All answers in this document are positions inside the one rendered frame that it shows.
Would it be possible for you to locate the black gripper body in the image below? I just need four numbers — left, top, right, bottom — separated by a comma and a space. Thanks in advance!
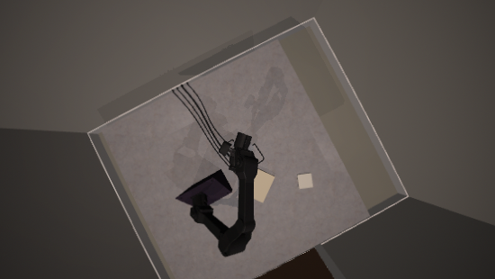
219, 141, 235, 156

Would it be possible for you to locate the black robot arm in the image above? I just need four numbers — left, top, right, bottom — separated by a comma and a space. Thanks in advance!
190, 132, 258, 257

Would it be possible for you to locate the beige flat square tile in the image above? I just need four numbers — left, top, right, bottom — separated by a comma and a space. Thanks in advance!
297, 173, 313, 189

